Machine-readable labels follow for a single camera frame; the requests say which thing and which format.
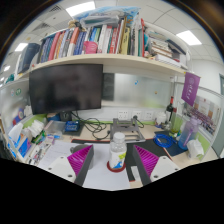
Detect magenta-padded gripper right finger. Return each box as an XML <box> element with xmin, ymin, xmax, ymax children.
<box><xmin>132</xmin><ymin>143</ymin><xmax>181</xmax><ymax>187</ymax></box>

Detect wall shelf with books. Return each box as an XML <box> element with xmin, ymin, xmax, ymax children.
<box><xmin>14</xmin><ymin>6</ymin><xmax>191</xmax><ymax>79</ymax></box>

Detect coiled blue cable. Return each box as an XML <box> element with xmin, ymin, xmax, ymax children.
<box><xmin>153</xmin><ymin>133</ymin><xmax>177</xmax><ymax>149</ymax></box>

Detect purple hanging banner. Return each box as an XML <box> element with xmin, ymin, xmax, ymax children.
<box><xmin>180</xmin><ymin>72</ymin><xmax>202</xmax><ymax>107</ymax></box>

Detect clear plastic box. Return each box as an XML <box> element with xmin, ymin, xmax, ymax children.
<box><xmin>46</xmin><ymin>119</ymin><xmax>66</xmax><ymax>136</ymax></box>

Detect clear plastic drink bottle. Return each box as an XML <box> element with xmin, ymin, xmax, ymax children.
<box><xmin>108</xmin><ymin>131</ymin><xmax>128</xmax><ymax>171</ymax></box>

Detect white tissue stack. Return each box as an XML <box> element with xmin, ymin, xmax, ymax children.
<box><xmin>28</xmin><ymin>119</ymin><xmax>46</xmax><ymax>138</ymax></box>

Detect white tissue pack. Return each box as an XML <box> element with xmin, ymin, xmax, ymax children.
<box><xmin>186</xmin><ymin>138</ymin><xmax>205</xmax><ymax>158</ymax></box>

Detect black cables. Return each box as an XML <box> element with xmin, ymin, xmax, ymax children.
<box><xmin>70</xmin><ymin>111</ymin><xmax>113</xmax><ymax>141</ymax></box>

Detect grey metal laptop stand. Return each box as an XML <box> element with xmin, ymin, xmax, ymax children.
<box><xmin>109</xmin><ymin>117</ymin><xmax>147</xmax><ymax>144</ymax></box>

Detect dark wine bottle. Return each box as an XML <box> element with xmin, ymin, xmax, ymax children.
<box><xmin>165</xmin><ymin>96</ymin><xmax>175</xmax><ymax>123</ymax></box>

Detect small blue box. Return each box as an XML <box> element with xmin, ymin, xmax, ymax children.
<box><xmin>63</xmin><ymin>120</ymin><xmax>81</xmax><ymax>133</ymax></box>

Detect large purple water bottle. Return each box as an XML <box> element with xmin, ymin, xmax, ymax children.
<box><xmin>177</xmin><ymin>115</ymin><xmax>201</xmax><ymax>150</ymax></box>

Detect black computer monitor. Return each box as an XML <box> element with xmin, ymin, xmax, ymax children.
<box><xmin>28</xmin><ymin>63</ymin><xmax>104</xmax><ymax>122</ymax></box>

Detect white wall power outlet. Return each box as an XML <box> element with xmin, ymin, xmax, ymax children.
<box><xmin>143</xmin><ymin>110</ymin><xmax>155</xmax><ymax>122</ymax></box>
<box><xmin>131</xmin><ymin>110</ymin><xmax>143</xmax><ymax>121</ymax></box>
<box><xmin>117</xmin><ymin>110</ymin><xmax>130</xmax><ymax>121</ymax></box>

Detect group photo poster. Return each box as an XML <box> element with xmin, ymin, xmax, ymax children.
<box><xmin>191</xmin><ymin>94</ymin><xmax>223</xmax><ymax>136</ymax></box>

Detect white jar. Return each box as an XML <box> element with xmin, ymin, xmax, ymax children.
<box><xmin>155</xmin><ymin>111</ymin><xmax>168</xmax><ymax>127</ymax></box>

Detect black desk mat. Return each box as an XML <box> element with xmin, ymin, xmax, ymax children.
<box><xmin>71</xmin><ymin>137</ymin><xmax>183</xmax><ymax>183</ymax></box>

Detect green tinted glass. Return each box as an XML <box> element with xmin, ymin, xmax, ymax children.
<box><xmin>171</xmin><ymin>113</ymin><xmax>183</xmax><ymax>134</ymax></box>

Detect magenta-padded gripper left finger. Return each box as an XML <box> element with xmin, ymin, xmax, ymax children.
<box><xmin>46</xmin><ymin>143</ymin><xmax>96</xmax><ymax>187</ymax></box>

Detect white paper sheets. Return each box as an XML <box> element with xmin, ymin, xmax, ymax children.
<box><xmin>38</xmin><ymin>139</ymin><xmax>133</xmax><ymax>192</ymax></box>

